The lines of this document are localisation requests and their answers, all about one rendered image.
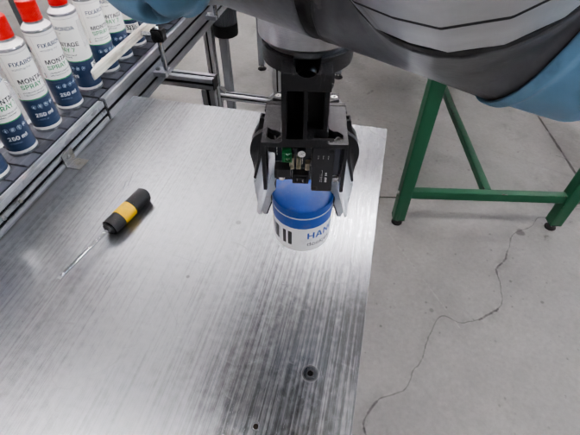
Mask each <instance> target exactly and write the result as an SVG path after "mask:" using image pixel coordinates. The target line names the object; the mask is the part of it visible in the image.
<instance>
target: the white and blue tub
mask: <svg viewBox="0 0 580 435"><path fill-rule="evenodd" d="M333 198H334V195H333V194H332V193H331V191H312V190H311V180H309V182H308V184H294V183H293V180H277V181H276V189H275V190H274V192H273V193H272V200H273V215H274V234H275V237H276V238H277V240H278V241H279V242H280V243H281V244H282V245H283V246H285V247H287V248H289V249H292V250H297V251H308V250H312V249H316V248H318V247H319V246H321V245H322V244H323V243H324V242H325V241H326V240H327V238H328V236H329V232H330V225H331V212H332V205H333Z"/></svg>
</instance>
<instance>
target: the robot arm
mask: <svg viewBox="0 0 580 435"><path fill-rule="evenodd" d="M106 1H108V2H109V3H110V4H111V5H112V6H113V7H115V8H116V9H117V10H119V11H120V12H122V13H123V14H125V15H126V16H128V17H130V18H132V19H134V20H136V21H138V22H143V23H147V24H163V23H167V22H171V21H173V20H175V19H178V18H180V17H182V16H183V17H185V18H193V17H195V16H197V15H199V14H200V13H202V12H203V11H204V10H205V8H206V7H207V6H208V5H221V6H224V7H227V8H230V9H234V10H236V11H239V12H242V13H244V14H246V15H249V16H253V17H255V18H257V25H258V33H259V35H260V37H261V38H262V57H263V59H264V60H265V62H266V63H267V64H268V65H269V66H271V67H272V68H273V69H275V70H277V71H280V72H281V91H274V96H273V98H272V99H271V100H270V101H267V103H266V106H265V113H261V115H260V121H259V123H258V124H257V126H256V127H255V130H254V132H253V135H252V138H251V143H250V150H249V152H250V156H251V159H252V162H253V166H254V184H255V194H256V198H257V201H258V206H257V212H258V214H261V212H262V211H263V213H265V214H268V211H269V209H270V206H271V204H272V193H273V192H274V190H275V189H276V181H277V180H293V183H294V184H308V182H309V180H311V190H312V191H331V193H332V194H333V195H334V198H333V206H334V209H335V212H336V214H337V216H339V217H340V216H341V215H342V214H344V217H347V214H348V203H349V201H350V195H351V191H352V187H353V183H354V178H353V174H354V170H355V166H356V163H357V160H358V157H359V144H358V138H357V135H356V132H355V130H354V128H353V126H352V124H351V116H350V115H348V116H346V114H347V108H346V105H345V103H343V102H341V101H340V100H339V93H331V90H332V88H333V87H334V82H335V72H338V71H340V70H342V69H344V68H345V67H346V66H348V65H349V64H350V63H351V61H352V59H353V52H355V53H358V54H362V55H365V56H367V57H370V58H372V59H375V60H379V61H381V62H384V63H387V64H389V65H391V66H396V67H398V68H400V69H403V70H406V71H408V72H410V73H415V74H418V75H419V76H422V77H425V78H428V79H431V80H434V81H437V82H439V83H441V84H444V85H448V86H450V87H453V88H456V89H458V90H460V91H465V92H468V93H470V94H472V95H475V96H476V98H477V100H479V101H480V102H481V103H483V104H486V105H488V106H491V107H495V108H502V107H508V106H510V107H513V108H515V109H519V110H523V111H526V112H530V113H533V114H535V115H538V116H542V117H546V118H549V119H552V120H555V121H559V122H575V121H580V0H106Z"/></svg>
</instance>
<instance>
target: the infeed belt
mask: <svg viewBox="0 0 580 435"><path fill-rule="evenodd" d="M83 99H84V101H85V102H84V104H83V105H82V106H81V107H80V108H78V109H76V110H69V111H64V110H60V109H59V108H58V106H57V104H56V102H55V101H54V104H55V106H56V108H57V110H58V112H59V113H60V116H61V118H62V120H63V124H62V125H61V126H60V127H59V128H57V129H55V130H53V131H49V132H39V131H37V130H35V128H34V125H33V124H32V123H29V125H28V126H29V127H30V128H31V130H32V132H33V133H34V135H35V138H36V140H37V141H38V143H39V147H38V148H37V149H36V150H35V151H34V152H32V153H30V154H27V155H24V156H13V155H10V154H9V153H8V151H7V149H6V148H5V146H3V147H2V148H0V152H1V154H2V155H3V157H4V159H5V160H6V161H7V162H8V164H9V165H10V167H11V173H10V174H9V176H8V177H7V178H5V179H4V180H1V181H0V196H1V195H2V194H3V193H4V192H5V191H6V190H7V189H8V188H9V187H10V186H11V185H12V184H13V183H14V182H15V181H16V180H17V179H18V178H19V177H20V176H22V175H23V174H24V173H25V172H26V171H27V170H28V169H29V168H30V167H31V166H32V165H33V164H34V163H35V162H36V161H37V160H38V159H39V158H40V157H41V156H42V155H43V154H44V153H45V152H46V151H47V150H48V149H49V148H50V147H51V146H52V145H53V144H54V143H55V142H56V141H57V140H58V139H59V138H61V137H62V136H63V135H64V134H65V133H66V132H67V131H68V130H69V129H70V128H71V127H72V126H73V125H74V124H75V123H76V122H77V121H78V120H79V119H80V118H81V117H82V116H83V115H84V114H85V113H86V112H87V111H88V110H89V109H90V108H91V107H92V106H93V105H94V104H95V103H96V102H97V101H98V98H89V97H83Z"/></svg>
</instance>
